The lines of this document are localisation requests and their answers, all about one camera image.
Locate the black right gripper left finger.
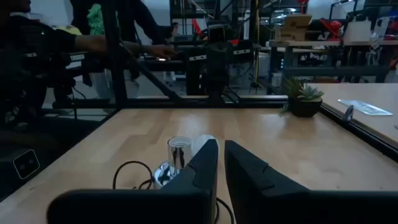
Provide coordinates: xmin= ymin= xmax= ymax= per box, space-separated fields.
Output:
xmin=46 ymin=139 xmax=220 ymax=224

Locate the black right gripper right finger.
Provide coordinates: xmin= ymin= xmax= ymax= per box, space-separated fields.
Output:
xmin=224 ymin=139 xmax=398 ymax=224

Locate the chrome lamp base with socket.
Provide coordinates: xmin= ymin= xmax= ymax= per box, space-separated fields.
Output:
xmin=153 ymin=136 xmax=193 ymax=190

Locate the white light bulb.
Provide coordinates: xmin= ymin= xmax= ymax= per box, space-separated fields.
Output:
xmin=191 ymin=134 xmax=220 ymax=158

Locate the person's hand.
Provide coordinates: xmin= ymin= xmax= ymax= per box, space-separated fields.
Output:
xmin=145 ymin=43 xmax=177 ymax=60

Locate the cardboard box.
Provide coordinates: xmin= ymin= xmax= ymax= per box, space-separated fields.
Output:
xmin=275 ymin=14 xmax=313 ymax=42

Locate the person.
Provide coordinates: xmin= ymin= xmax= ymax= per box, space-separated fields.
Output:
xmin=70 ymin=0 xmax=180 ymax=94
xmin=0 ymin=0 xmax=177 ymax=134

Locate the background workbench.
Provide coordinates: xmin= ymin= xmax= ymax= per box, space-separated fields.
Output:
xmin=269 ymin=39 xmax=398 ymax=83

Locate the small potted succulent plant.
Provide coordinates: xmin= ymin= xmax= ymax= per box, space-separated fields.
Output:
xmin=279 ymin=76 xmax=324 ymax=118

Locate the red plastic object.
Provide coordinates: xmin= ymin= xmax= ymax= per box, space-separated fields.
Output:
xmin=320 ymin=17 xmax=343 ymax=41

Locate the green crumpled cloth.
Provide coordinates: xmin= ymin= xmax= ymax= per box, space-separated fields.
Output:
xmin=86 ymin=3 xmax=106 ymax=36

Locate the white plastic container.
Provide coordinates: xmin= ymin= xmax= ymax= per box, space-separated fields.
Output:
xmin=343 ymin=17 xmax=373 ymax=44

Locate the light wooden desk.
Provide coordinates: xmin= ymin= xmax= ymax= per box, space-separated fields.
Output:
xmin=306 ymin=82 xmax=398 ymax=147

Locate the white-edged square device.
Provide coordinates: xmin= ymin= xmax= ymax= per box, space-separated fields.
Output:
xmin=12 ymin=148 xmax=41 ymax=180

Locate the black lamp power cord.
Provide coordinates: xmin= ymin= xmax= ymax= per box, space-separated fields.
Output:
xmin=112 ymin=161 xmax=236 ymax=224

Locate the black aluminium table frame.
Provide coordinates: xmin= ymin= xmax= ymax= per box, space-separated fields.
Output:
xmin=42 ymin=0 xmax=398 ymax=162

